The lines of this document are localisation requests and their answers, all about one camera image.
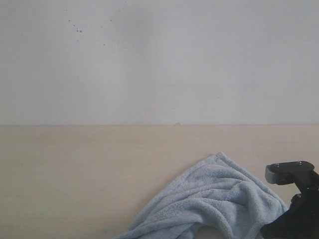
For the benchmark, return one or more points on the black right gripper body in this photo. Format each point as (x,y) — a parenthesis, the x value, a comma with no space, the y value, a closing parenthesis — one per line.
(301,220)

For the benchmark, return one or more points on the light blue fluffy towel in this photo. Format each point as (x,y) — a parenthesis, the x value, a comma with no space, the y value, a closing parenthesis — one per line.
(215,192)

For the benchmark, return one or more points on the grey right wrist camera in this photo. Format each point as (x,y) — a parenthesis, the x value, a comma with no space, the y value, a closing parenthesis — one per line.
(288,172)

